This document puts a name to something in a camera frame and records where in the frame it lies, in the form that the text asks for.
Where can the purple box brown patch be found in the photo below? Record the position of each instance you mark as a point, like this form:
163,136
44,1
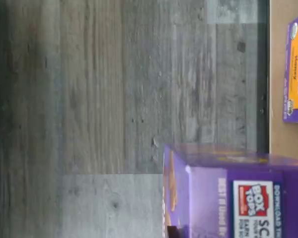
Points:
208,198

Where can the black metal shelf rack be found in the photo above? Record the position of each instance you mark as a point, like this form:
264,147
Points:
263,74

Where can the wooden shelf board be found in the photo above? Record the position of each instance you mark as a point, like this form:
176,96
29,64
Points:
278,74

